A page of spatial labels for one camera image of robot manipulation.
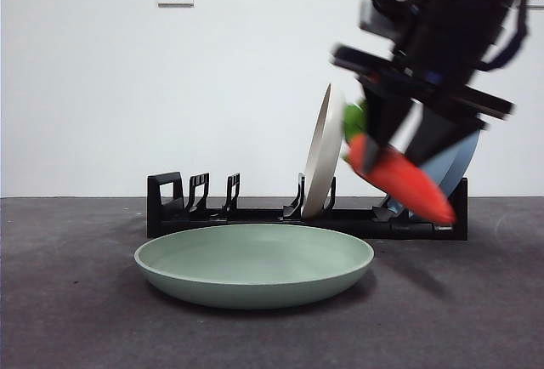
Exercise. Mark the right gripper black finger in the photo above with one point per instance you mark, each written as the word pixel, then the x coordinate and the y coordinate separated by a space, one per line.
pixel 382 118
pixel 442 135

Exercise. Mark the orange carrot with green leaves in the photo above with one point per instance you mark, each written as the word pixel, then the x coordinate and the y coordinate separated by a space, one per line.
pixel 404 177

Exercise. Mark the green plate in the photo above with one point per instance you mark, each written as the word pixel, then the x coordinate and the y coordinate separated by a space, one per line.
pixel 255 284

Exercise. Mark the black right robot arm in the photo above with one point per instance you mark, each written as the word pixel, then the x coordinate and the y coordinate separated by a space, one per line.
pixel 467 3

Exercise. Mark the blue plate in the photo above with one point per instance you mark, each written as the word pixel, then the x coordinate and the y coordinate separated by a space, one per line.
pixel 459 160

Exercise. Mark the beige plate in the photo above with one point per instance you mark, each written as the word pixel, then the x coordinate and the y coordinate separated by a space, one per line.
pixel 325 152

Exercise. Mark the black plate rack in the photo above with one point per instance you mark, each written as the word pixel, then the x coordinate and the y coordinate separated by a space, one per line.
pixel 399 231

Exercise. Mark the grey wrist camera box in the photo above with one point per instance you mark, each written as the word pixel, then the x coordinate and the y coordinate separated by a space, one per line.
pixel 380 20

